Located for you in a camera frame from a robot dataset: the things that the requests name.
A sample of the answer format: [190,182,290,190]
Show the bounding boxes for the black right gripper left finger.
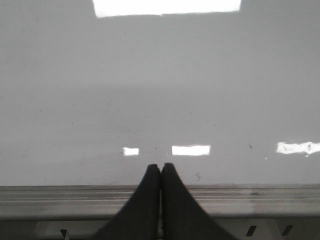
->
[92,164,161,240]

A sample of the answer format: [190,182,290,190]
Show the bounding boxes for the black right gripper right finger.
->
[161,163,236,240]

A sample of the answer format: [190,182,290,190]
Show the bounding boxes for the white glossy whiteboard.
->
[0,0,320,186]

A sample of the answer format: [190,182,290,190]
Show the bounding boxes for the aluminium whiteboard frame rail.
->
[0,184,320,221]

